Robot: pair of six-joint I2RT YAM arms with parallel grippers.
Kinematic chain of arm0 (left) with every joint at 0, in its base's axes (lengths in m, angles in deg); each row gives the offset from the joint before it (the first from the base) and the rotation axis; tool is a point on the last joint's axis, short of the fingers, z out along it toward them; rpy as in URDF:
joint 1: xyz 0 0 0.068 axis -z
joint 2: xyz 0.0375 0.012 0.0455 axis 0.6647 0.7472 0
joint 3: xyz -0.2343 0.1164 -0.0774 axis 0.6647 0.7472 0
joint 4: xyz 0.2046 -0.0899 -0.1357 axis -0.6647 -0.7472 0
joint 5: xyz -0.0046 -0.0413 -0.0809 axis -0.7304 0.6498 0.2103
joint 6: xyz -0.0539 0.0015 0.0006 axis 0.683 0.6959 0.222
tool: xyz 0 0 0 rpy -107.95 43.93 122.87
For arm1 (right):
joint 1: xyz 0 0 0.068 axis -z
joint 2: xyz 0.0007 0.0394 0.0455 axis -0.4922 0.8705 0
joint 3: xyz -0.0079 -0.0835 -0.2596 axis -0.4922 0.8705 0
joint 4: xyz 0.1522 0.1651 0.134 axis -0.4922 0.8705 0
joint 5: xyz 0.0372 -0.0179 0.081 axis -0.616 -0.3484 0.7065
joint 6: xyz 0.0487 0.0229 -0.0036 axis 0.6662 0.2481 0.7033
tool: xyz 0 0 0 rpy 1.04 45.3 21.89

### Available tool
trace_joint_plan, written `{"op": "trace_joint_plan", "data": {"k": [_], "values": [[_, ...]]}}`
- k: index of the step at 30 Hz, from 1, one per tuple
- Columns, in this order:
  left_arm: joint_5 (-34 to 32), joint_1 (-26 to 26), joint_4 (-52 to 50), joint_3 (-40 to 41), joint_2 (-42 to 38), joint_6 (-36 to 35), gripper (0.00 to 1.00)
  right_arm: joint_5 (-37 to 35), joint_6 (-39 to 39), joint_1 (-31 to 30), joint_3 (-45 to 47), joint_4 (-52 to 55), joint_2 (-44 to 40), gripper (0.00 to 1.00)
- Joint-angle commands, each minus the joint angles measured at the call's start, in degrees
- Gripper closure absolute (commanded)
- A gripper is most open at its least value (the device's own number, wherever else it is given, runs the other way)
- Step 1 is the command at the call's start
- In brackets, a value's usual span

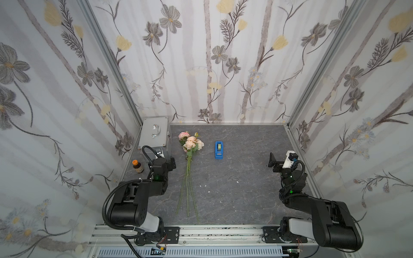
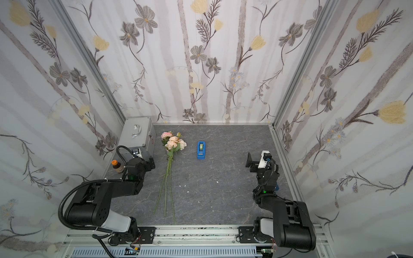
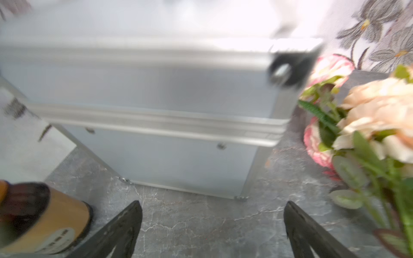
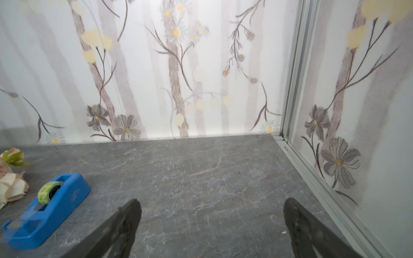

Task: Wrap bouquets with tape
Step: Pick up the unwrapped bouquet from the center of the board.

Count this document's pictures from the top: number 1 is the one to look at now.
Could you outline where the silver aluminium case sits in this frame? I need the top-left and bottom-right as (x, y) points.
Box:
(138, 117), (171, 155)

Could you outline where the white slotted cable duct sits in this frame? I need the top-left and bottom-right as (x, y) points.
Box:
(96, 246), (288, 258)

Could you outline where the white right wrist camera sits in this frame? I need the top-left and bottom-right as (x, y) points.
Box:
(282, 150), (299, 169)

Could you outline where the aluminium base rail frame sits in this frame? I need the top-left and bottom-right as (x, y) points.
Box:
(84, 224), (359, 258)

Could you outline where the brown bottle orange cap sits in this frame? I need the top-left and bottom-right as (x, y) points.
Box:
(132, 160), (144, 174)

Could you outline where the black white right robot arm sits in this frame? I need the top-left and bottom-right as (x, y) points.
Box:
(264, 151), (364, 252)

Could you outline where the blue tape dispenser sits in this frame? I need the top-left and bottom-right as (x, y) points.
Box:
(215, 141), (223, 160)

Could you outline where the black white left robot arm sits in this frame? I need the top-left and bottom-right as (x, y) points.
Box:
(102, 158), (176, 246)

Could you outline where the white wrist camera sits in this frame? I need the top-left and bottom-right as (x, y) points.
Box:
(156, 148), (165, 158)
(282, 150), (299, 169)

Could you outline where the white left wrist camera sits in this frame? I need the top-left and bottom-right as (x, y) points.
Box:
(156, 148), (165, 158)

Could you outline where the pink artificial flower bouquet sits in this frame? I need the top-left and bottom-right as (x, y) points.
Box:
(176, 131), (204, 223)

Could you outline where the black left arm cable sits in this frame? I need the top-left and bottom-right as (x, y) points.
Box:
(102, 144), (162, 258)

